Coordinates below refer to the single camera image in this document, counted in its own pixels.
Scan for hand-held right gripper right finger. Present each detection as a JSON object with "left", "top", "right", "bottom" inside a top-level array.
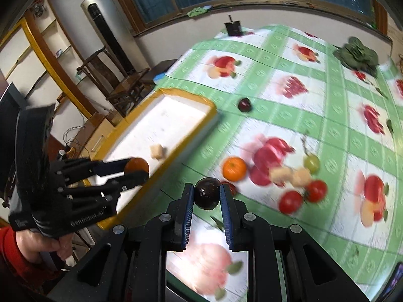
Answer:
[{"left": 220, "top": 183, "right": 370, "bottom": 302}]

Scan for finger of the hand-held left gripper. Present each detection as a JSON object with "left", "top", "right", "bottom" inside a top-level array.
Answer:
[
  {"left": 61, "top": 170, "right": 150, "bottom": 208},
  {"left": 52, "top": 157, "right": 133, "bottom": 181}
]

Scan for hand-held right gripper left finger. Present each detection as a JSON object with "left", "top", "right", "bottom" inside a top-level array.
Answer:
[{"left": 47, "top": 182, "right": 196, "bottom": 302}]

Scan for small dark orange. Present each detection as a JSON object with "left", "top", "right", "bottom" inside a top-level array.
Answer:
[{"left": 124, "top": 158, "right": 149, "bottom": 174}]

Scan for large bright orange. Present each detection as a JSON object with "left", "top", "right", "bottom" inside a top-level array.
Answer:
[{"left": 222, "top": 157, "right": 248, "bottom": 182}]

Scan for sugarcane piece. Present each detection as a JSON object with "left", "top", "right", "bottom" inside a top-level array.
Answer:
[
  {"left": 149, "top": 144, "right": 167, "bottom": 161},
  {"left": 292, "top": 167, "right": 312, "bottom": 187},
  {"left": 271, "top": 167, "right": 293, "bottom": 187}
]

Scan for white foam tray yellow taped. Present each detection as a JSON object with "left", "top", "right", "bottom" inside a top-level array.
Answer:
[{"left": 94, "top": 88, "right": 218, "bottom": 230}]

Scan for red tomato with stem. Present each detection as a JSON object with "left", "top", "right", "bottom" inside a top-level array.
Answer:
[{"left": 304, "top": 179, "right": 328, "bottom": 203}]

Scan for green grape with stem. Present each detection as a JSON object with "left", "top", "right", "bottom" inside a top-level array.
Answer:
[{"left": 300, "top": 134, "right": 320, "bottom": 173}]

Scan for person's left forearm red sleeve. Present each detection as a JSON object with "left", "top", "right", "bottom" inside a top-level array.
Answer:
[{"left": 0, "top": 226, "right": 65, "bottom": 293}]

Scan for person's left hand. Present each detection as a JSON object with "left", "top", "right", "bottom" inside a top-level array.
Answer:
[{"left": 16, "top": 230, "right": 74, "bottom": 262}]

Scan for light wooden drawer cabinet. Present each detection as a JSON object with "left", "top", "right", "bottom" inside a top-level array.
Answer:
[{"left": 80, "top": 110, "right": 129, "bottom": 164}]

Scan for black television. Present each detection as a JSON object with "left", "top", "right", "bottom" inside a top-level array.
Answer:
[{"left": 0, "top": 82, "right": 27, "bottom": 202}]

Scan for dark wooden armchair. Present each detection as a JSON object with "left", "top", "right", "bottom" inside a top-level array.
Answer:
[{"left": 76, "top": 46, "right": 155, "bottom": 117}]

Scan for green fruit print tablecloth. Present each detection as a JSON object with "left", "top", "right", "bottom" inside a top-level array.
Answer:
[{"left": 104, "top": 23, "right": 403, "bottom": 302}]

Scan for standing air conditioner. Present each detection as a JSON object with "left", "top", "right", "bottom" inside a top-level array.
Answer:
[{"left": 80, "top": 0, "right": 137, "bottom": 76}]

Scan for green cloth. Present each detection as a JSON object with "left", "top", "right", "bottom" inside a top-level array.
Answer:
[{"left": 187, "top": 6, "right": 210, "bottom": 17}]

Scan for black box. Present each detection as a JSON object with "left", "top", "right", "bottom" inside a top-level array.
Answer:
[{"left": 224, "top": 15, "right": 243, "bottom": 36}]

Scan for green leafy vegetables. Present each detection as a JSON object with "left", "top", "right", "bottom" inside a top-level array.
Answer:
[{"left": 334, "top": 37, "right": 380, "bottom": 78}]

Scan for black cables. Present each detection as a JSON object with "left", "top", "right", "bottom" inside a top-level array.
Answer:
[{"left": 63, "top": 126, "right": 87, "bottom": 158}]

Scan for yellow framed wall shelf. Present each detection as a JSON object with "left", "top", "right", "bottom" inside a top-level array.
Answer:
[{"left": 0, "top": 0, "right": 98, "bottom": 117}]

